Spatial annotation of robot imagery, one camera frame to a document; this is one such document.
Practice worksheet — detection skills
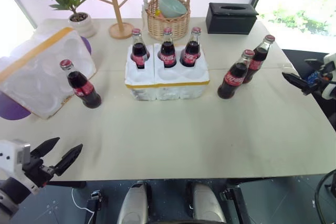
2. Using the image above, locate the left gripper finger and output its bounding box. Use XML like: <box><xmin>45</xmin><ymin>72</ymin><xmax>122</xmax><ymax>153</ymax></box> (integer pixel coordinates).
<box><xmin>54</xmin><ymin>144</ymin><xmax>83</xmax><ymax>177</ymax></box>
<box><xmin>30</xmin><ymin>137</ymin><xmax>61</xmax><ymax>159</ymax></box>

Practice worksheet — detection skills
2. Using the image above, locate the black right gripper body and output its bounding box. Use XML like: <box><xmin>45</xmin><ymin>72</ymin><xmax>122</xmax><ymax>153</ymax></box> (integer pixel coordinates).
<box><xmin>304</xmin><ymin>60</ymin><xmax>328</xmax><ymax>96</ymax></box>

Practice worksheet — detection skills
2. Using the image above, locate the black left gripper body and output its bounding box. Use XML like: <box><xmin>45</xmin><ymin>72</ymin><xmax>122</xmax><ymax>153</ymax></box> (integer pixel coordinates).
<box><xmin>22</xmin><ymin>153</ymin><xmax>57</xmax><ymax>188</ymax></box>

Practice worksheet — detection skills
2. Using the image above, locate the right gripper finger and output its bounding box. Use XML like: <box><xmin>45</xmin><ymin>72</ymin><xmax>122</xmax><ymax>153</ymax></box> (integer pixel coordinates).
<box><xmin>293</xmin><ymin>81</ymin><xmax>313</xmax><ymax>96</ymax></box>
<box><xmin>281</xmin><ymin>71</ymin><xmax>310</xmax><ymax>88</ymax></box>

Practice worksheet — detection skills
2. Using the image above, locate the glass cola bottle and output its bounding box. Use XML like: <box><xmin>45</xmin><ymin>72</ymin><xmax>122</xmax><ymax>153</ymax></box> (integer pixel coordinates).
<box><xmin>130</xmin><ymin>28</ymin><xmax>151</xmax><ymax>70</ymax></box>
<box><xmin>157</xmin><ymin>27</ymin><xmax>177</xmax><ymax>69</ymax></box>
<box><xmin>59</xmin><ymin>59</ymin><xmax>102</xmax><ymax>110</ymax></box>
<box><xmin>180</xmin><ymin>26</ymin><xmax>203</xmax><ymax>68</ymax></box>
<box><xmin>243</xmin><ymin>34</ymin><xmax>276</xmax><ymax>84</ymax></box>
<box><xmin>217</xmin><ymin>49</ymin><xmax>256</xmax><ymax>100</ymax></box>

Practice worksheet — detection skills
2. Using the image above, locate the white foam block yellow tape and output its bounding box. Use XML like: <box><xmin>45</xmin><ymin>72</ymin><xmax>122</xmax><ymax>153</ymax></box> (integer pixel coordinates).
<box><xmin>0</xmin><ymin>26</ymin><xmax>98</xmax><ymax>120</ymax></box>

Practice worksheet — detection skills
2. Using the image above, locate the black tissue box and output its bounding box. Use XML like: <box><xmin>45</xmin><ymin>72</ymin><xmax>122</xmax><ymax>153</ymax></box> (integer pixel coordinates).
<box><xmin>205</xmin><ymin>2</ymin><xmax>259</xmax><ymax>36</ymax></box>

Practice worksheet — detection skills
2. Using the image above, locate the white foam bottle crate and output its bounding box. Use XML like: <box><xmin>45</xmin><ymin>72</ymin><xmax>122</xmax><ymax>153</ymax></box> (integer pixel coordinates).
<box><xmin>124</xmin><ymin>42</ymin><xmax>211</xmax><ymax>102</ymax></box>

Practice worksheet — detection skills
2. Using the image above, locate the purple round disc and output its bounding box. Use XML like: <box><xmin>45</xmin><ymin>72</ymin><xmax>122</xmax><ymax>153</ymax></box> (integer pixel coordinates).
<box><xmin>0</xmin><ymin>36</ymin><xmax>93</xmax><ymax>121</ymax></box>

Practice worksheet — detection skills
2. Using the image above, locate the black table leg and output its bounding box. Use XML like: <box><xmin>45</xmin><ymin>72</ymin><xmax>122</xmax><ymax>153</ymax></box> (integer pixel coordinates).
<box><xmin>86</xmin><ymin>189</ymin><xmax>109</xmax><ymax>224</ymax></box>
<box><xmin>219</xmin><ymin>185</ymin><xmax>249</xmax><ymax>224</ymax></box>

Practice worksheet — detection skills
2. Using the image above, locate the silver rounded shell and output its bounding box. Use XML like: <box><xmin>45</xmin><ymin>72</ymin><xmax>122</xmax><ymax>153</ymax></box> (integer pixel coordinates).
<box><xmin>186</xmin><ymin>180</ymin><xmax>227</xmax><ymax>224</ymax></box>
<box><xmin>116</xmin><ymin>180</ymin><xmax>153</xmax><ymax>224</ymax></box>

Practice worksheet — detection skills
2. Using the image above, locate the green plant in white pot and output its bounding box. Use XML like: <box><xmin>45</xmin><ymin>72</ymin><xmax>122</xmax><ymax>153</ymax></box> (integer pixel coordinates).
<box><xmin>30</xmin><ymin>0</ymin><xmax>99</xmax><ymax>39</ymax></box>

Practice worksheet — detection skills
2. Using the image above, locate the pale green bowl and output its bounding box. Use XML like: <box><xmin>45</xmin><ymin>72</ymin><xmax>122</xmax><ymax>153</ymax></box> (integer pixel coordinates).
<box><xmin>159</xmin><ymin>0</ymin><xmax>188</xmax><ymax>18</ymax></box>

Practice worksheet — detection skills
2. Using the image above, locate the wooden branch stand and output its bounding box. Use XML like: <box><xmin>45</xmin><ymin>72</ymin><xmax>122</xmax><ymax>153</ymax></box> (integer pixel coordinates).
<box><xmin>95</xmin><ymin>0</ymin><xmax>135</xmax><ymax>40</ymax></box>

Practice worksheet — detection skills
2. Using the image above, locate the thin white cable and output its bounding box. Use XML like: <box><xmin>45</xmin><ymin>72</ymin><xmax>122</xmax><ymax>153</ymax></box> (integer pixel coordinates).
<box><xmin>71</xmin><ymin>187</ymin><xmax>96</xmax><ymax>224</ymax></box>

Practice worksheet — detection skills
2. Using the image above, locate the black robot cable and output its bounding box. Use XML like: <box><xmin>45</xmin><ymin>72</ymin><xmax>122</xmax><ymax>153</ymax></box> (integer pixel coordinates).
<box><xmin>314</xmin><ymin>168</ymin><xmax>336</xmax><ymax>224</ymax></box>

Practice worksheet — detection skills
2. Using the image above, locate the wicker basket with handle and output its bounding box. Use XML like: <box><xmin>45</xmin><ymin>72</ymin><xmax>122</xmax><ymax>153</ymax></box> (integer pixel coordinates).
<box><xmin>141</xmin><ymin>0</ymin><xmax>193</xmax><ymax>42</ymax></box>

